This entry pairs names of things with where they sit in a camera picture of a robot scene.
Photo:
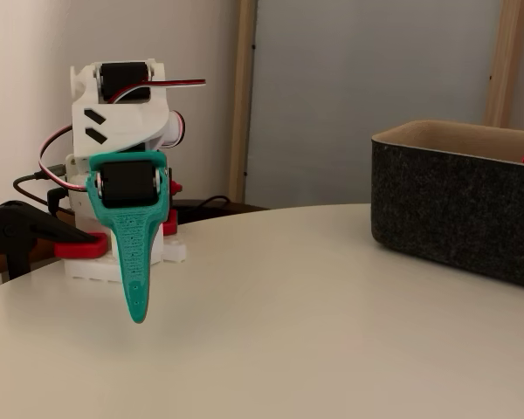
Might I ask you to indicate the teal gripper black servo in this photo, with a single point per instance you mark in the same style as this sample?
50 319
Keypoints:
123 185

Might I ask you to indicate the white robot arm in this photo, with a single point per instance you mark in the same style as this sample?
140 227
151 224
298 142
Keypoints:
122 126

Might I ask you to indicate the dark grey felt bin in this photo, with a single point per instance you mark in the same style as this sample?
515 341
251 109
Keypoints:
441 205

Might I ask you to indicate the black clamp red pad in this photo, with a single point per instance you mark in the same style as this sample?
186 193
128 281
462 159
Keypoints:
22 227
170 224

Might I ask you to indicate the black power plug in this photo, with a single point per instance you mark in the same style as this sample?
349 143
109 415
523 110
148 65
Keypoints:
54 196

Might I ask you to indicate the grey board panel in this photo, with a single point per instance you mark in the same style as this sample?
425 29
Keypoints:
353 87

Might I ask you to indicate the wooden shelf post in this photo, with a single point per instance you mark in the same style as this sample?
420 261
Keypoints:
504 65
242 109

